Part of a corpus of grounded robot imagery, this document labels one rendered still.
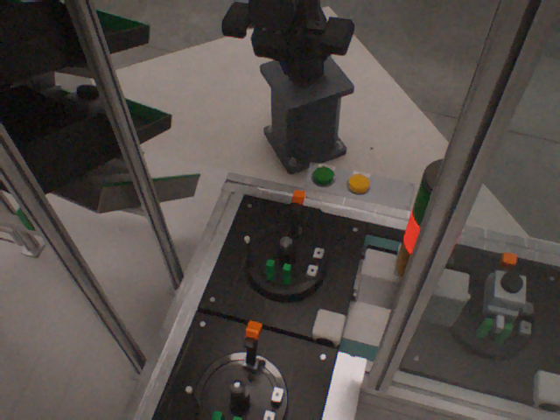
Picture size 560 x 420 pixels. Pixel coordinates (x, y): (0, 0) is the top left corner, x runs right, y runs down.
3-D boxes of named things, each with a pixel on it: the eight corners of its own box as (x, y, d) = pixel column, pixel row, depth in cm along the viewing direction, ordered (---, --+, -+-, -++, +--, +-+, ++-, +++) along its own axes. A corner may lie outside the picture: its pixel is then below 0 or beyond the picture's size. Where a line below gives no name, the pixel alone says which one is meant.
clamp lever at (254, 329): (247, 355, 82) (249, 318, 78) (259, 359, 82) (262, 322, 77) (239, 373, 79) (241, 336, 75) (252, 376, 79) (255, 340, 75)
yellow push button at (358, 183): (350, 178, 107) (351, 171, 105) (370, 182, 106) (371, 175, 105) (346, 193, 105) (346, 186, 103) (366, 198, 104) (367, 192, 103)
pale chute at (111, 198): (136, 173, 105) (142, 150, 104) (194, 196, 101) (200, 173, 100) (26, 182, 78) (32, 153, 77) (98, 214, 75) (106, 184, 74)
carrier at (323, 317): (243, 201, 105) (238, 158, 94) (367, 229, 100) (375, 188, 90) (198, 312, 91) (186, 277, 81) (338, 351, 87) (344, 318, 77)
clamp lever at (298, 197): (290, 225, 96) (295, 188, 91) (301, 227, 95) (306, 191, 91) (285, 236, 93) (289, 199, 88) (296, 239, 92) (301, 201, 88)
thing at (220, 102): (328, 14, 159) (328, 6, 156) (533, 253, 110) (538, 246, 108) (93, 86, 143) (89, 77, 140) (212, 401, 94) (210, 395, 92)
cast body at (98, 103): (89, 123, 80) (88, 78, 76) (115, 131, 79) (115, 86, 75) (50, 143, 73) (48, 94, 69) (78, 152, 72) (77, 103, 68)
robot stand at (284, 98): (318, 113, 131) (321, 45, 114) (347, 154, 123) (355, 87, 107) (262, 132, 127) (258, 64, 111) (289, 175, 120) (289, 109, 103)
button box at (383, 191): (310, 179, 114) (311, 160, 109) (410, 201, 110) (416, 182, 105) (301, 206, 110) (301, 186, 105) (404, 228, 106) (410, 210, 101)
